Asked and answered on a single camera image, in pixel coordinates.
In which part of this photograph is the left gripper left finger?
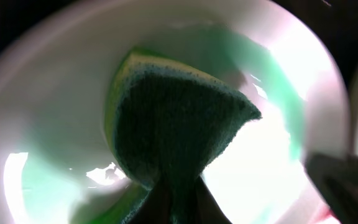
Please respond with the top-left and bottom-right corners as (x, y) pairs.
(128, 180), (172, 224)

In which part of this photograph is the black round tray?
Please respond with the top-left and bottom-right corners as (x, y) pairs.
(0, 0), (358, 85)

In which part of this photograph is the green scrubbing sponge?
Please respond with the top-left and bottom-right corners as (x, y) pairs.
(95, 48), (262, 223)

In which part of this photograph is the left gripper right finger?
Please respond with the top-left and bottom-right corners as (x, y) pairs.
(195, 177), (231, 224)

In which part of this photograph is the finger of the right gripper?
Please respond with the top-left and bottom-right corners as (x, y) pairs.
(305, 154), (358, 223)

